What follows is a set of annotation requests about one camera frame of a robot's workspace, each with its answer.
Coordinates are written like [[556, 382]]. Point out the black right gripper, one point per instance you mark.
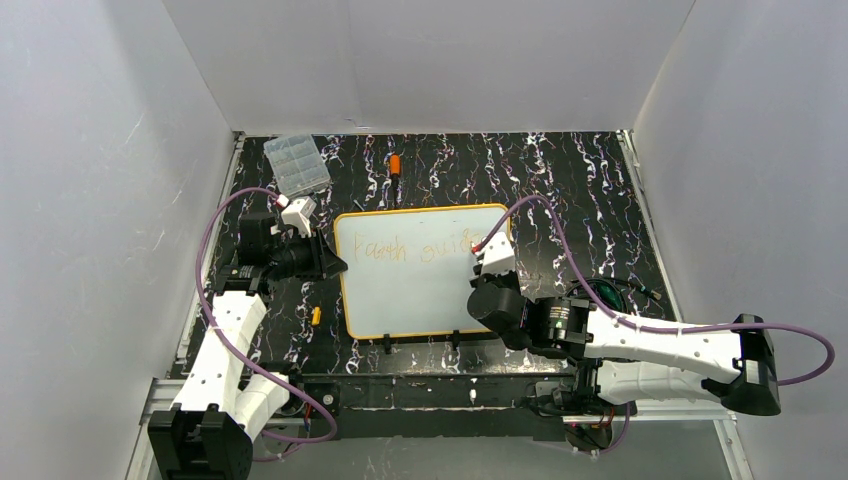
[[482, 283]]

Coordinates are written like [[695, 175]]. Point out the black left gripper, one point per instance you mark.
[[317, 257]]

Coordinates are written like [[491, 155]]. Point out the yellow framed whiteboard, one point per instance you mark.
[[409, 270]]

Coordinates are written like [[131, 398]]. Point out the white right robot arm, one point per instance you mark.
[[623, 358]]

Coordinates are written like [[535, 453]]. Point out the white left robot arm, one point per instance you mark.
[[210, 427]]

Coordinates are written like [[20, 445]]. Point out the clear plastic organizer box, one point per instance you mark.
[[297, 165]]

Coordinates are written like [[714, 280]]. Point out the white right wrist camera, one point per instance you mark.
[[497, 257]]

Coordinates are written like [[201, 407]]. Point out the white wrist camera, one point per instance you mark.
[[297, 213], [497, 257]]

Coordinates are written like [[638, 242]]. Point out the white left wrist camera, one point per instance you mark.
[[297, 213]]

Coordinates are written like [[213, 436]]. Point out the orange handled screwdriver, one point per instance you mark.
[[394, 175]]

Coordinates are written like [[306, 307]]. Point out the aluminium frame rail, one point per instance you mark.
[[454, 406]]

